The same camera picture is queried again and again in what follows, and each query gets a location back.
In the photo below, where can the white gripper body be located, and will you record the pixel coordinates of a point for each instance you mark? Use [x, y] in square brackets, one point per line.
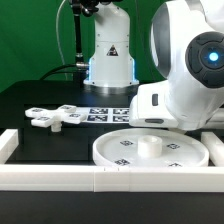
[185, 107]

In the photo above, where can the white round table top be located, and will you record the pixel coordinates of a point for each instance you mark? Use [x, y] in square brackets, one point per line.
[145, 147]

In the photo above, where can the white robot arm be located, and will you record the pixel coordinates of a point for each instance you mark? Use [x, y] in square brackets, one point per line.
[187, 48]

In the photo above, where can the white marker sheet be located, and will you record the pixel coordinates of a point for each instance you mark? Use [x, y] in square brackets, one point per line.
[98, 115]

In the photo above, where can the white right fence bar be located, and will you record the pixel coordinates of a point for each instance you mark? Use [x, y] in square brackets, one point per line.
[215, 147]

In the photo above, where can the white fence bar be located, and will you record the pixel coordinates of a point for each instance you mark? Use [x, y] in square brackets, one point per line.
[8, 143]
[110, 179]
[215, 147]

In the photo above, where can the white cross-shaped table base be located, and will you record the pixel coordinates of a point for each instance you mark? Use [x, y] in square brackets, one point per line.
[45, 118]

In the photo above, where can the white left fence bar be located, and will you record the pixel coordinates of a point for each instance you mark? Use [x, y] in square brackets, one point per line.
[8, 143]

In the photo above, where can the white front fence bar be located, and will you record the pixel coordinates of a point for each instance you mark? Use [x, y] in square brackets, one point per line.
[110, 179]

